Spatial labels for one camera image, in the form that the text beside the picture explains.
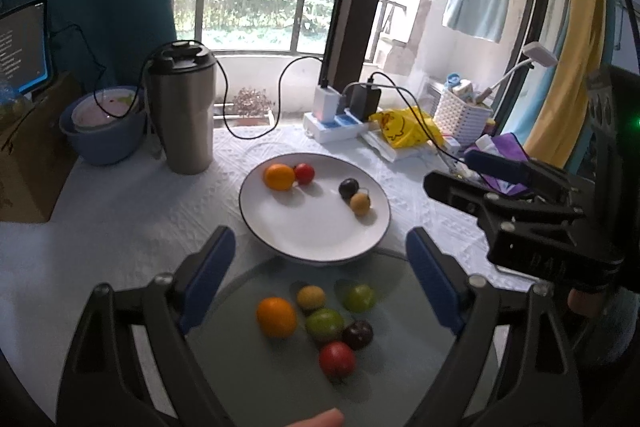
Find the pink bowl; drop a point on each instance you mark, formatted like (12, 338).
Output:
(102, 111)

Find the yellow curtain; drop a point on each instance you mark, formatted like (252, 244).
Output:
(575, 57)

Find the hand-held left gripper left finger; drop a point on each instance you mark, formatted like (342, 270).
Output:
(209, 279)

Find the balcony railing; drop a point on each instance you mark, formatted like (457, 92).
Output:
(200, 7)

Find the red plum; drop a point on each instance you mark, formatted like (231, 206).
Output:
(337, 358)

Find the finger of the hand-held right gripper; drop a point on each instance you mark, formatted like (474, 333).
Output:
(450, 191)
(492, 163)

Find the white charger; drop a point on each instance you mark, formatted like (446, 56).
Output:
(326, 104)

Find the dark purple plum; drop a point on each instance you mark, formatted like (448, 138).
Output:
(348, 188)
(358, 335)

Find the potted plant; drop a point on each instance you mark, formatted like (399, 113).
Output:
(252, 103)

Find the white woven basket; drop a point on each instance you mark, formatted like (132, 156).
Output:
(460, 119)

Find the small green plum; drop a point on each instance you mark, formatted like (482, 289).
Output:
(360, 298)

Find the yellow-brown longan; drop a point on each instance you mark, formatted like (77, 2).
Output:
(360, 204)
(311, 297)

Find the person's right hand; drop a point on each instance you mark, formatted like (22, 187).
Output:
(584, 303)

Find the person's left hand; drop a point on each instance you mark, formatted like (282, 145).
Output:
(320, 419)

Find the red tomato on plate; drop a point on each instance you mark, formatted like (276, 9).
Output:
(304, 173)

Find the stainless steel tumbler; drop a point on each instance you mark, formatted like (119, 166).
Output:
(184, 117)

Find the orange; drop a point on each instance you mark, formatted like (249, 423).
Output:
(276, 318)
(279, 177)

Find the black charger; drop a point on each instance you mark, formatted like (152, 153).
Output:
(364, 101)

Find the yellow duck bag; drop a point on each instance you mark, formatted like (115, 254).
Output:
(400, 129)

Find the cardboard box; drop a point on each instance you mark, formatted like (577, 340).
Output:
(30, 167)

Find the purple tissue pack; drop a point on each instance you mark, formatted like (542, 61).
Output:
(512, 146)

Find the white plate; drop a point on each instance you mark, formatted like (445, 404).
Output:
(320, 227)

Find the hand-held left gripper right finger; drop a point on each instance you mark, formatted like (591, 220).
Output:
(434, 283)

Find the blue bowl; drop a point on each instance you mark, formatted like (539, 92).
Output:
(100, 146)

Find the tablet screen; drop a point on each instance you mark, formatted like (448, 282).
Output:
(22, 47)

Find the white power strip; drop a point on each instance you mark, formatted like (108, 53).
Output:
(330, 132)

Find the large green plum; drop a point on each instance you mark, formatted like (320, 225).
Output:
(324, 325)

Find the round grey tray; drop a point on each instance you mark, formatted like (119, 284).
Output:
(280, 382)

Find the white desk lamp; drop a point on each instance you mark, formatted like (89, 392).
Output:
(540, 53)

